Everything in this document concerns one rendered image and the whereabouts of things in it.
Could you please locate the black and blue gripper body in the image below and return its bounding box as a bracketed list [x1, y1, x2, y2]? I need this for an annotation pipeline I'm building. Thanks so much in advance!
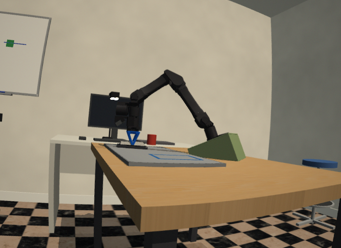
[127, 116, 140, 132]

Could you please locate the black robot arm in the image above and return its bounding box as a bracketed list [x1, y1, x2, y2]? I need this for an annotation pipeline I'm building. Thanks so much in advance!
[115, 70, 223, 141]

